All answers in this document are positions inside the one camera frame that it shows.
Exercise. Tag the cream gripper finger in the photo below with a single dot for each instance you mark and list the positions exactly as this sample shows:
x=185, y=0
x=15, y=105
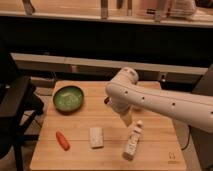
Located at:
x=127, y=119

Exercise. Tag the orange carrot toy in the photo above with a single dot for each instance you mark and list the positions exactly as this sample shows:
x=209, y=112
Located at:
x=62, y=141

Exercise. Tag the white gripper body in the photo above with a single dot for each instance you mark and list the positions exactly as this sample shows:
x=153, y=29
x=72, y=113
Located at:
x=120, y=107

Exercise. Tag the white sponge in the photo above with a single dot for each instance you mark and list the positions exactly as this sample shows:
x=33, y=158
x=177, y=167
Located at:
x=96, y=137

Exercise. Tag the black chair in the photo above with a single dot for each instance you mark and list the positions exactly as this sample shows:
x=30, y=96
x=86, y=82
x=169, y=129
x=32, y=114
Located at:
x=18, y=108

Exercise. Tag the white lotion bottle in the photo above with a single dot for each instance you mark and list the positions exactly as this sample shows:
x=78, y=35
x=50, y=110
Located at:
x=133, y=139

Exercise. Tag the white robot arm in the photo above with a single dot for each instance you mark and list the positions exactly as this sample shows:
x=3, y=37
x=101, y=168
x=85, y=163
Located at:
x=123, y=92

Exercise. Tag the black rectangular bar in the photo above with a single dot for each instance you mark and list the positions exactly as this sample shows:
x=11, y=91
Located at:
x=106, y=100

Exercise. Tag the green bowl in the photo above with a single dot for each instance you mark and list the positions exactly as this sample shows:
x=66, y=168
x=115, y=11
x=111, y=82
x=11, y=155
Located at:
x=68, y=98

